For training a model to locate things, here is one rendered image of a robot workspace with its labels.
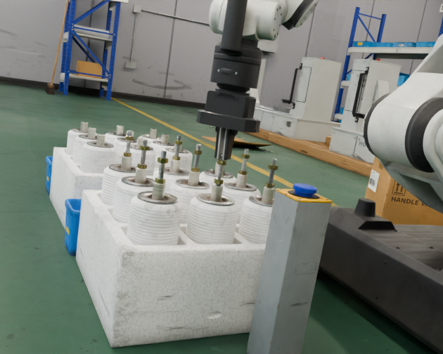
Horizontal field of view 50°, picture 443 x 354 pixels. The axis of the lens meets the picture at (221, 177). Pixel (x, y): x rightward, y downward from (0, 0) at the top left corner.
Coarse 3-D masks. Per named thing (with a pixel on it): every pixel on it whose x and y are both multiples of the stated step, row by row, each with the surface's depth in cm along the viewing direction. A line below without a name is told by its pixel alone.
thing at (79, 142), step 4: (76, 140) 141; (80, 140) 140; (84, 140) 140; (88, 140) 140; (92, 140) 140; (76, 144) 141; (80, 144) 140; (76, 148) 141; (80, 148) 141; (76, 152) 142; (80, 152) 141; (76, 156) 142; (80, 156) 141; (76, 160) 142; (80, 160) 141
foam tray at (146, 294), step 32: (96, 192) 111; (96, 224) 97; (96, 256) 95; (128, 256) 79; (160, 256) 82; (192, 256) 85; (224, 256) 88; (256, 256) 91; (96, 288) 94; (128, 288) 81; (160, 288) 83; (192, 288) 86; (224, 288) 89; (256, 288) 92; (128, 320) 82; (160, 320) 85; (192, 320) 88; (224, 320) 91
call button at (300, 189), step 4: (296, 184) 80; (300, 184) 80; (304, 184) 81; (296, 188) 78; (300, 188) 78; (304, 188) 78; (308, 188) 78; (312, 188) 78; (296, 192) 79; (300, 192) 78; (304, 192) 78; (308, 192) 78; (312, 192) 78; (304, 196) 78; (308, 196) 78; (312, 196) 79
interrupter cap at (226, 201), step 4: (196, 196) 92; (200, 196) 93; (204, 196) 93; (208, 196) 94; (224, 196) 96; (200, 200) 90; (204, 200) 90; (208, 200) 90; (224, 200) 93; (228, 200) 93; (232, 200) 93; (212, 204) 89; (216, 204) 89; (220, 204) 89; (224, 204) 89; (228, 204) 90; (232, 204) 91
